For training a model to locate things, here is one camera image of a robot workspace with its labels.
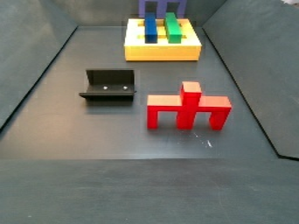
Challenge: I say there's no green bar block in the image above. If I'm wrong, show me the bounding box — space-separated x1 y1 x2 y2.
162 12 182 44

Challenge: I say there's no purple three-legged block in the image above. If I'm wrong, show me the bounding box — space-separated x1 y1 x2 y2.
137 0 186 18

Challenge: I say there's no black angle bracket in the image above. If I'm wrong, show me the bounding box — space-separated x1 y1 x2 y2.
78 69 136 99

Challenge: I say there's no yellow slotted board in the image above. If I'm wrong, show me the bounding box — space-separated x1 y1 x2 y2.
124 18 201 61

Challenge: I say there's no red three-legged block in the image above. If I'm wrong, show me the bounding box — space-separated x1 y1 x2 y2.
146 81 232 130

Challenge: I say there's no blue bar block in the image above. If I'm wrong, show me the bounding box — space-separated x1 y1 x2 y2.
144 13 157 44

